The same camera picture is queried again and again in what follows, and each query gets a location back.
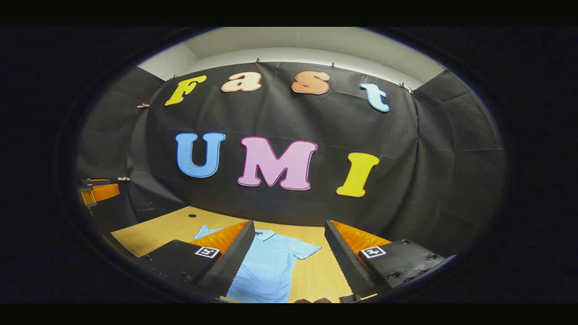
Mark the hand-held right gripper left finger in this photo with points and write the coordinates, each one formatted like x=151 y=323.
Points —
x=235 y=262

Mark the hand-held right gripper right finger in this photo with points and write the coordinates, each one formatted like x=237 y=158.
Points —
x=345 y=262

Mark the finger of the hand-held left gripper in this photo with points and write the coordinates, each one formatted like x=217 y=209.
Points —
x=106 y=192
x=87 y=198

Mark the light blue T-shirt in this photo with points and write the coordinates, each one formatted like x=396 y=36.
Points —
x=268 y=266

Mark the black backdrop cloth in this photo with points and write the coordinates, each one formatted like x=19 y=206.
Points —
x=280 y=113

